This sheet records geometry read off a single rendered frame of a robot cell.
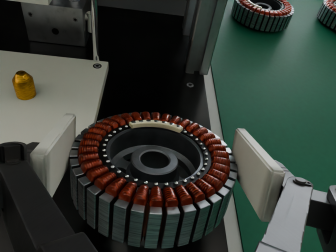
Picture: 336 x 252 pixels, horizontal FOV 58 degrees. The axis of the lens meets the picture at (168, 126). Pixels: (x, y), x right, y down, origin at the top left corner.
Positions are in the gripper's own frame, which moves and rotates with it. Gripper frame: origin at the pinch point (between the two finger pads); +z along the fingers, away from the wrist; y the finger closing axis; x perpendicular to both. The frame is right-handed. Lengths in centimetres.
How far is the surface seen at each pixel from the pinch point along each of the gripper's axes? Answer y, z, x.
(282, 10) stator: 22.8, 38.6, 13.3
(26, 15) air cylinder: -16.4, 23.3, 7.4
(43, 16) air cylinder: -14.3, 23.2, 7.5
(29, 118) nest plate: -11.9, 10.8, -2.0
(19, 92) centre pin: -13.4, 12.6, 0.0
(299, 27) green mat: 28, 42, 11
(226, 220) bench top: 7.6, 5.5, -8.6
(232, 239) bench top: 7.9, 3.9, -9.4
